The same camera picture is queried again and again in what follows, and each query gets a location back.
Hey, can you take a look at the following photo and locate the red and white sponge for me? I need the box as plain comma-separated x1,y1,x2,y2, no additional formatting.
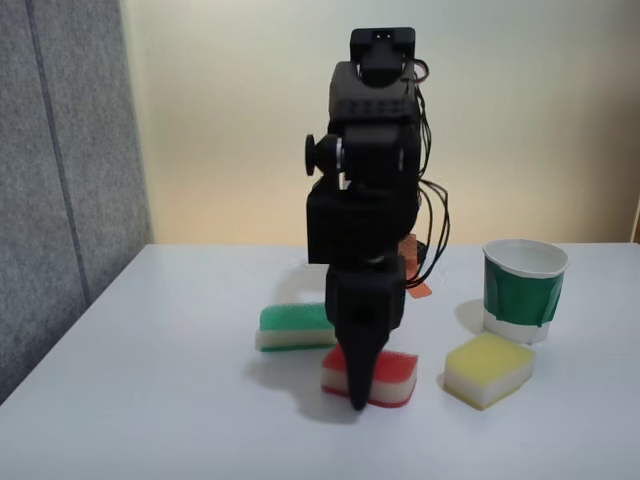
320,344,419,409

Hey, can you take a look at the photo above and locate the orange tape patch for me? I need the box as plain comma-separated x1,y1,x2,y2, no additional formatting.
399,231,420,282

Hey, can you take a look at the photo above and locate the green and white sponge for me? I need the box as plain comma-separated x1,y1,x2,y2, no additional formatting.
254,301,338,354

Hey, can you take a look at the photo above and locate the yellow and white sponge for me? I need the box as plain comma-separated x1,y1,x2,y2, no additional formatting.
444,332,537,412

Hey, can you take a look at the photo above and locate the white cup with green tape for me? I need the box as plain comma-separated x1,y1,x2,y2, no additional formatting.
481,238,571,346

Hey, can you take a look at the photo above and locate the grey felt partition panel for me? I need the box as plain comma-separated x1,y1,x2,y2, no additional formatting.
0,0,154,407

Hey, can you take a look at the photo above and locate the black cable bundle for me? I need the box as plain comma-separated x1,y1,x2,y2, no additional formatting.
405,58,452,292

